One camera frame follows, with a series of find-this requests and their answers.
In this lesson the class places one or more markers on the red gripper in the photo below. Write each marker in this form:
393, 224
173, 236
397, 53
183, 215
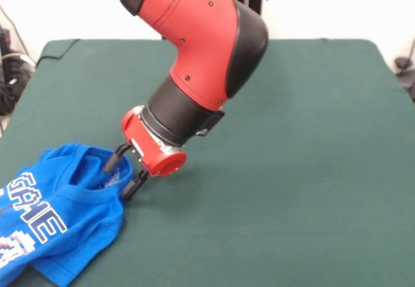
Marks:
146, 147

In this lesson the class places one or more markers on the blue printed t-shirt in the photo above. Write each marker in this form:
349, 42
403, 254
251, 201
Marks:
81, 228

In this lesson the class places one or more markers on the dark green table cloth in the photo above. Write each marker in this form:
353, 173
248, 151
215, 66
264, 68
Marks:
291, 138

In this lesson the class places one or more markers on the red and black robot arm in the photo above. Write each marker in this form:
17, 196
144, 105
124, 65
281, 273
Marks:
194, 24

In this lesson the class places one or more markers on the black floor stand base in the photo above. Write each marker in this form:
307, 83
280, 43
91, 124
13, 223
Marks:
9, 86
405, 73

